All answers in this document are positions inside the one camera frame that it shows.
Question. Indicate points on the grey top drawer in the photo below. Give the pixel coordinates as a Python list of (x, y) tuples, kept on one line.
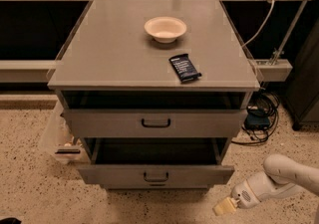
[(155, 123)]

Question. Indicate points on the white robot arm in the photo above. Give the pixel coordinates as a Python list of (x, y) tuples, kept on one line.
[(281, 177)]

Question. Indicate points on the white paper bowl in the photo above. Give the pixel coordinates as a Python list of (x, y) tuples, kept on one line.
[(165, 29)]

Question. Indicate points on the clear plastic bin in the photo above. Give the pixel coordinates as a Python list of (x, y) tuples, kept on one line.
[(57, 140)]

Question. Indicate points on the grey drawer cabinet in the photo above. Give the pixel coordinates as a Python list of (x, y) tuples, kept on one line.
[(191, 95)]

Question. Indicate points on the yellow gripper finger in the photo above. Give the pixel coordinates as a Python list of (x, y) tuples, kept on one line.
[(225, 206)]

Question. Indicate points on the dark cabinet at right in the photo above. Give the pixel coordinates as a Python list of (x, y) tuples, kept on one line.
[(302, 95)]

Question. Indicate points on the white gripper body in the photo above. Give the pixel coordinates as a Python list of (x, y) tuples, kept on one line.
[(243, 195)]

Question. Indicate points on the grey drawer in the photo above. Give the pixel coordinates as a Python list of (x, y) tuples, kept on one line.
[(155, 123), (192, 175)]

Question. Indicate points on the dark blue snack bar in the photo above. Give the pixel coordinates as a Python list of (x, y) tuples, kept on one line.
[(184, 68)]

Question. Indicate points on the blue box with cables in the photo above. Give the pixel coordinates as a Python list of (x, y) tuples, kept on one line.
[(262, 118)]

